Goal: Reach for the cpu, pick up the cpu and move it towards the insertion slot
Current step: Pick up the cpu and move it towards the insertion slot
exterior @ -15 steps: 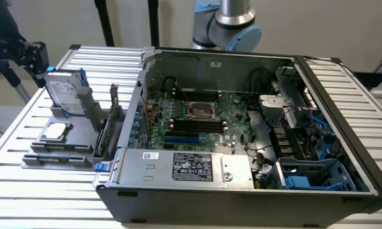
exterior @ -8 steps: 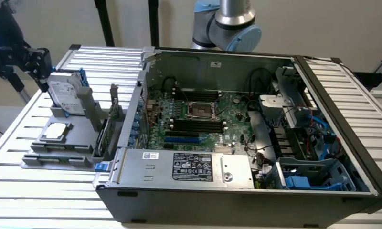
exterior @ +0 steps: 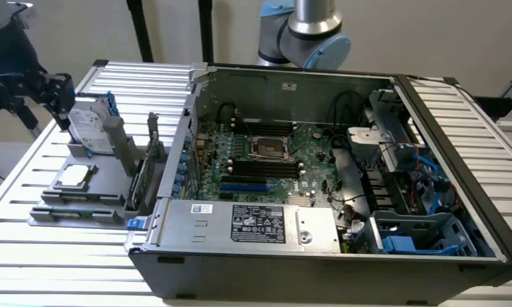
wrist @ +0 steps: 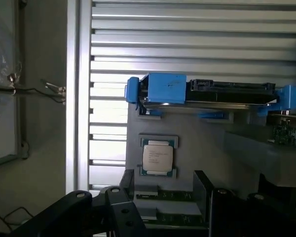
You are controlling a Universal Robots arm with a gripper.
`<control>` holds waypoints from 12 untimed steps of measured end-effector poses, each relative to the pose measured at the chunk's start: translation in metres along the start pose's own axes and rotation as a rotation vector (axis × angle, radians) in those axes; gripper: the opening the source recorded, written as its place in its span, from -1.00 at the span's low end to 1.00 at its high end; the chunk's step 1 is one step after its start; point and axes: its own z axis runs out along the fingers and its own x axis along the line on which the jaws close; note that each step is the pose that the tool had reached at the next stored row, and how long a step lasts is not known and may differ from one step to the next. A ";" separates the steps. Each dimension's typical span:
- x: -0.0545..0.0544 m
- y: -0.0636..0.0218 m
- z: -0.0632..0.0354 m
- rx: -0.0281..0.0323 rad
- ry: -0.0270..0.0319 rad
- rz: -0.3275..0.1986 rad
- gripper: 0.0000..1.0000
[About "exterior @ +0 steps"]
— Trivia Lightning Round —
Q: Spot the black expansion slot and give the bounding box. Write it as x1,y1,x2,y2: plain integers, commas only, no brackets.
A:
220,175,270,185

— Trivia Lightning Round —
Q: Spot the silver hard disk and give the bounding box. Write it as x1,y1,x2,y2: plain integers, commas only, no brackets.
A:
67,99,116,157

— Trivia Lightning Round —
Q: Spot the black cable on table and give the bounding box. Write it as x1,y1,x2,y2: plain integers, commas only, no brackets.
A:
405,74,503,124

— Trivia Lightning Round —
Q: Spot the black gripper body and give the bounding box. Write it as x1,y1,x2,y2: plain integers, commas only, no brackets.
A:
0,12,48,113

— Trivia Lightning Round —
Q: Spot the open black PC case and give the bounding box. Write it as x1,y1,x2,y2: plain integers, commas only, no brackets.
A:
126,61,512,301

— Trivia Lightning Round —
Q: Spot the silver metal drive cage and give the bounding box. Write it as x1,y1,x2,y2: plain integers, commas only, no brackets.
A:
346,88,431,172

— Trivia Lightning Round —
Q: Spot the blue disk bracket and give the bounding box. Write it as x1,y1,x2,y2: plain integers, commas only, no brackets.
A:
103,90,120,120

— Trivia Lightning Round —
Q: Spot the blue data wire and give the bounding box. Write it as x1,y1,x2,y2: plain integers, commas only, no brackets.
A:
417,152,459,214

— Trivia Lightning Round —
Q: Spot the silver CPU chip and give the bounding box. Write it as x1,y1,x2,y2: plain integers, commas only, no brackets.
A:
60,165,91,187

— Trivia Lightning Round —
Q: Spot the blue and grey disk bay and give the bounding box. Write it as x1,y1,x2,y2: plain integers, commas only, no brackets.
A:
355,209,481,257

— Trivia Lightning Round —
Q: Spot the silver chipset heatsink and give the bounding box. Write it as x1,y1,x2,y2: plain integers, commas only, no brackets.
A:
287,195,318,206

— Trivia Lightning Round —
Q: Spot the CPU socket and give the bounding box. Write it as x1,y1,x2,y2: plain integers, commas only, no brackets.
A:
246,135,295,161

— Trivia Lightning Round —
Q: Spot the grey parts rack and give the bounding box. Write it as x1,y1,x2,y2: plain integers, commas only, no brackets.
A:
27,115,168,227

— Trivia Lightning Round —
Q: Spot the black stand pole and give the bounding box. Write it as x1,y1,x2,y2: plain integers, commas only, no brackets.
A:
198,0,215,63
124,0,155,63

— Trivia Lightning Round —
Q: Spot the grey air shroud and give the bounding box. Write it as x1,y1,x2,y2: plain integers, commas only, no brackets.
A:
328,147,371,207

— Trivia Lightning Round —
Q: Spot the black looped wire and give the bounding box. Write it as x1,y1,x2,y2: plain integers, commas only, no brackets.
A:
215,101,240,125
331,90,364,129

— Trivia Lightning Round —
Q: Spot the green motherboard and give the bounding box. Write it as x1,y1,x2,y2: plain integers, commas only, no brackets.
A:
196,123,359,230

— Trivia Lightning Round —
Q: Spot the blue expansion slot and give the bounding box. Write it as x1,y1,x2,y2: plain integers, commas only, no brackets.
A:
219,183,270,195

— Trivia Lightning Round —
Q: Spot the grey tripod leg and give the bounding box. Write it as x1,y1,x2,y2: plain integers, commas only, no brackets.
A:
16,101,43,139

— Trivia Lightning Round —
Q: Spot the silver power supply unit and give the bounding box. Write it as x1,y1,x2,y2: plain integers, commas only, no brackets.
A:
142,198,343,255

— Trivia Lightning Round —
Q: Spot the green RAM stick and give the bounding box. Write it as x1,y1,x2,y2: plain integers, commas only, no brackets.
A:
42,189,126,198

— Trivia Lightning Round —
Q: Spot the green graphics card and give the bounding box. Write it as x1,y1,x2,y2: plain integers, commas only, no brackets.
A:
127,111,164,212

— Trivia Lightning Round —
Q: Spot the black RAM slot bank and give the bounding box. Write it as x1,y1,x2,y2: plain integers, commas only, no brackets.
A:
231,120,295,137
230,157,303,176

